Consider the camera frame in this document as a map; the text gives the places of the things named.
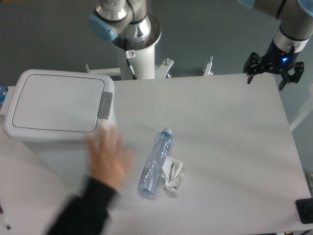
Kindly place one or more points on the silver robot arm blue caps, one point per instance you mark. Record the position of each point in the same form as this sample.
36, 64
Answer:
125, 23

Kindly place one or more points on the crumpled white paper wrapper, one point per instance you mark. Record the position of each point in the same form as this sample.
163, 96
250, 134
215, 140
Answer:
172, 173

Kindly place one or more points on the blue bottle at left edge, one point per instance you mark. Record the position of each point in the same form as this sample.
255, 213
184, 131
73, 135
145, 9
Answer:
3, 93

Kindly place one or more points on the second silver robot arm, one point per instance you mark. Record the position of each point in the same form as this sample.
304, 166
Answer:
295, 30

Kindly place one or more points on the blurred bare human hand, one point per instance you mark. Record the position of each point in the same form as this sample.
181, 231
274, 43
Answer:
110, 161

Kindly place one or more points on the black sleeved forearm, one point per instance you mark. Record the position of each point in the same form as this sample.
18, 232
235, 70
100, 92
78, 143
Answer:
85, 214

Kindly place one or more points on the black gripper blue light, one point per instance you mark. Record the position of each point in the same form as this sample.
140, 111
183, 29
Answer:
274, 61

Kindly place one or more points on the clear plastic water bottle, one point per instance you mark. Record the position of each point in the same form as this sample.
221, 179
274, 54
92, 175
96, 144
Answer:
151, 172

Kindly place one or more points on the black device at table edge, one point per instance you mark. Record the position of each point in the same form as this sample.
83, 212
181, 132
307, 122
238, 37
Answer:
305, 210

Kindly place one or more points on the grey trash can latch button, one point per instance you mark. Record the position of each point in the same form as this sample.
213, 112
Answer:
105, 105

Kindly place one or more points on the white metal frame bracket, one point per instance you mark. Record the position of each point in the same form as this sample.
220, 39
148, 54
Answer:
161, 71

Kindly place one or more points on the white plastic trash can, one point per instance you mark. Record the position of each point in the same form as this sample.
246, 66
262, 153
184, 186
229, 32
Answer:
52, 111

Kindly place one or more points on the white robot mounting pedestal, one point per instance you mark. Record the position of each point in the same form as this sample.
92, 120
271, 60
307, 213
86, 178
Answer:
136, 60

